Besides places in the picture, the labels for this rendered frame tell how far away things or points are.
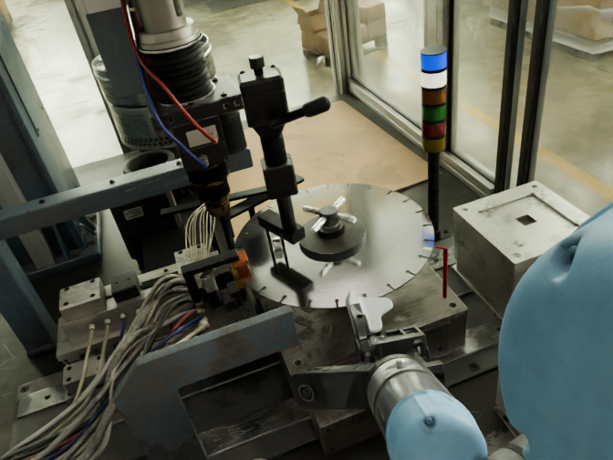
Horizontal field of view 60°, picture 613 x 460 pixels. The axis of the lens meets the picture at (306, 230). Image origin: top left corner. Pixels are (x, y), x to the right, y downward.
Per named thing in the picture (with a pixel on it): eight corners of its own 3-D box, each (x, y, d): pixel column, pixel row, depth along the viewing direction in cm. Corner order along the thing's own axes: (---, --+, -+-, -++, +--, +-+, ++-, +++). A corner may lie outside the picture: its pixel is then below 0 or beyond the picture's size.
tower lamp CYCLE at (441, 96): (438, 94, 99) (438, 78, 97) (451, 102, 95) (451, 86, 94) (416, 100, 98) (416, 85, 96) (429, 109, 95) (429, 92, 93)
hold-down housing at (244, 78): (298, 182, 79) (274, 46, 67) (304, 198, 75) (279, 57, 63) (262, 189, 78) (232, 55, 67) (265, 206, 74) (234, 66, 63)
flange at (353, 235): (375, 246, 84) (374, 234, 82) (308, 265, 82) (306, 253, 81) (352, 210, 93) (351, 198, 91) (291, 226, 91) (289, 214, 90)
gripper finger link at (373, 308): (383, 287, 76) (401, 337, 69) (343, 294, 76) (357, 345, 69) (382, 271, 74) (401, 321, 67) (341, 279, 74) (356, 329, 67)
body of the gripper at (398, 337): (422, 377, 69) (452, 414, 57) (358, 390, 69) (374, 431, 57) (412, 320, 69) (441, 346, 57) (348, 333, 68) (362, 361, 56)
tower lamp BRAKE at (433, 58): (438, 60, 95) (438, 44, 93) (451, 67, 92) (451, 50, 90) (415, 67, 94) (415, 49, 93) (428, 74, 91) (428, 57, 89)
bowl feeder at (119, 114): (227, 137, 172) (199, 23, 151) (250, 179, 147) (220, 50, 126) (133, 163, 166) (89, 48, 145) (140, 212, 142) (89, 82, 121)
